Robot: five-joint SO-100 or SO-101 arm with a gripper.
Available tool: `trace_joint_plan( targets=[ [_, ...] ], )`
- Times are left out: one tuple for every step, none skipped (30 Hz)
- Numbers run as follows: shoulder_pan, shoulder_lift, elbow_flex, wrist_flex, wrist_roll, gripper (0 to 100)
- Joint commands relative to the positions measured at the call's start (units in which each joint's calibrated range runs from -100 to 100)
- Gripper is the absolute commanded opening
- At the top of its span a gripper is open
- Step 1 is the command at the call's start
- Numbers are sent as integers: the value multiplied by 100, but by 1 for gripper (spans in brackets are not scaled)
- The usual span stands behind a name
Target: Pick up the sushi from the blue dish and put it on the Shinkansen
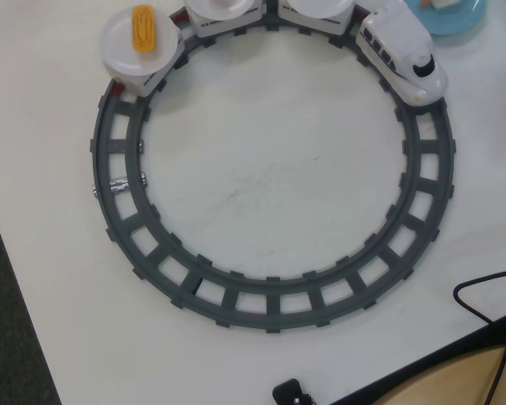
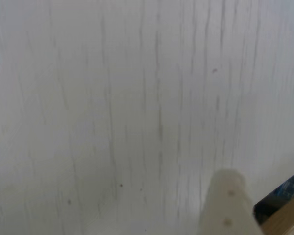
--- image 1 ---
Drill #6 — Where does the black plastic device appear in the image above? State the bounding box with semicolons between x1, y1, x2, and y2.
272;378;318;405

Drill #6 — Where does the light blue dish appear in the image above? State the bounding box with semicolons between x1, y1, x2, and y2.
404;0;488;36

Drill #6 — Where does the grey circular toy train track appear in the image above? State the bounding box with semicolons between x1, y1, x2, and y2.
88;8;457;337

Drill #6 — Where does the white Shinkansen toy locomotive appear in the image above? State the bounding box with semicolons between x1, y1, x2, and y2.
354;0;450;105

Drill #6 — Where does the white round plate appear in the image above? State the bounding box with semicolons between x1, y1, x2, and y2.
100;7;182;79
185;0;261;20
284;0;355;20

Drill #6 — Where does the white toy train car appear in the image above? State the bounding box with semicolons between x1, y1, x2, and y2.
184;0;265;38
276;0;358;37
103;24;185;98

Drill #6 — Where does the black cable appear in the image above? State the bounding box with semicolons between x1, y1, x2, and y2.
452;267;506;405

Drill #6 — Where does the yellow egg sushi toy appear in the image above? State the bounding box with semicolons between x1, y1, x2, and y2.
131;3;159;56

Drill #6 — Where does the tan wooden furniture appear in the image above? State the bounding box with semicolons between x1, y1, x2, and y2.
379;340;506;405

